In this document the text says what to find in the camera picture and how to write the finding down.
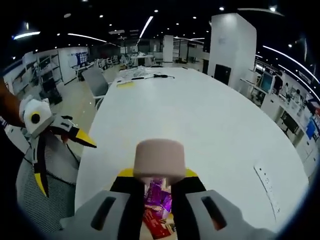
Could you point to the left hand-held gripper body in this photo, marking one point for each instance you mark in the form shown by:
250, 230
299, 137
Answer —
37, 117

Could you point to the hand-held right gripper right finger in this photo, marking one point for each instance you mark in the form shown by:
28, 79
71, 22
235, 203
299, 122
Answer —
185, 215

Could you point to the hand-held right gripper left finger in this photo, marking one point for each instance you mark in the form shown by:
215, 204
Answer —
130, 205

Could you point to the purple snack packet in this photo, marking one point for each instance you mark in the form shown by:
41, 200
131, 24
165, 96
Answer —
156, 197

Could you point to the long red snack bar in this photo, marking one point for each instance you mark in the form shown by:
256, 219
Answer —
157, 223

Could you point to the beige plastic tongs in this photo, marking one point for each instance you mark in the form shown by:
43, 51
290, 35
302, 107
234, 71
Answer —
160, 160

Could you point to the person's left hand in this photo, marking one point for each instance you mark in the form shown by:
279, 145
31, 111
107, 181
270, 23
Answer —
65, 138

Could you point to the black equipment cart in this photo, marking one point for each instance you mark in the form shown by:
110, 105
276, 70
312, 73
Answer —
53, 96

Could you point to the grey metal shelf rack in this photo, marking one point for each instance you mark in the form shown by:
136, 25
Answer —
37, 72

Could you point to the white mesh office chair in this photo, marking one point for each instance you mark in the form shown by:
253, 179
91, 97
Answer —
60, 200

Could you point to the yellow paper sheet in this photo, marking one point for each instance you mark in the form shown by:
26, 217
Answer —
126, 84

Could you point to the row of white office chairs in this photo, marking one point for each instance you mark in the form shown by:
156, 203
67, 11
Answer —
107, 62

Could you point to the white paper sheets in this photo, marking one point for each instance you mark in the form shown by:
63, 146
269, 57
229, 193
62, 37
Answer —
135, 73

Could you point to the white desk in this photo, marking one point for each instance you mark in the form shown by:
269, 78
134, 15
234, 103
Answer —
142, 59

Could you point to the black office chair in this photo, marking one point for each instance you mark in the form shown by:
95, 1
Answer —
288, 122

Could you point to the white cabinet counter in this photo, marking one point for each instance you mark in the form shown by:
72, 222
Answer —
275, 107

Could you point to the black cabinet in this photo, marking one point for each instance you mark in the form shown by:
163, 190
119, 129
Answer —
222, 74

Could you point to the blue box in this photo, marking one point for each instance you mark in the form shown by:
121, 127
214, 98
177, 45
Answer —
311, 128

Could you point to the white appliance with screen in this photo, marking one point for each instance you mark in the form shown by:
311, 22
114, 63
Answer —
266, 82

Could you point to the blue wall poster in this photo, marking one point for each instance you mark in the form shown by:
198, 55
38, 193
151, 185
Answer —
79, 58

